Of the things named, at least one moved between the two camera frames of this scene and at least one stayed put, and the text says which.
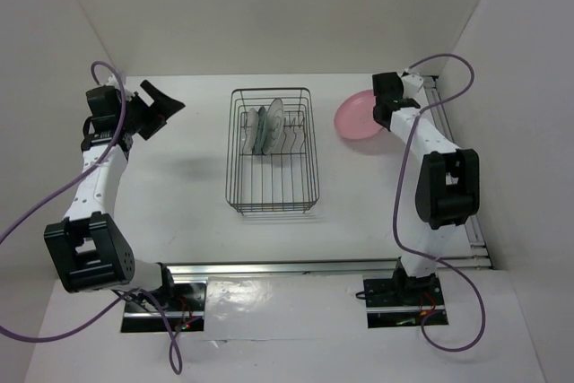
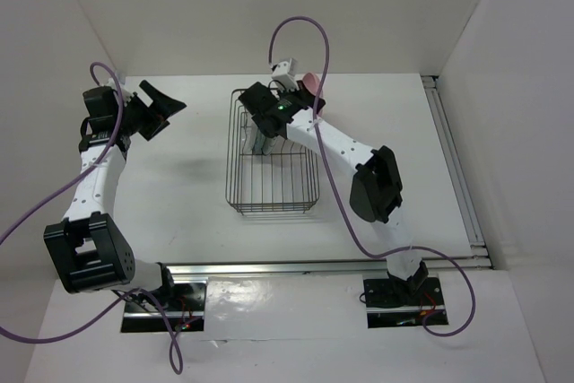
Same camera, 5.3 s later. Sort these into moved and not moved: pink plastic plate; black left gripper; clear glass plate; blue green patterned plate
Moved: pink plastic plate
Not moved: black left gripper; blue green patterned plate; clear glass plate
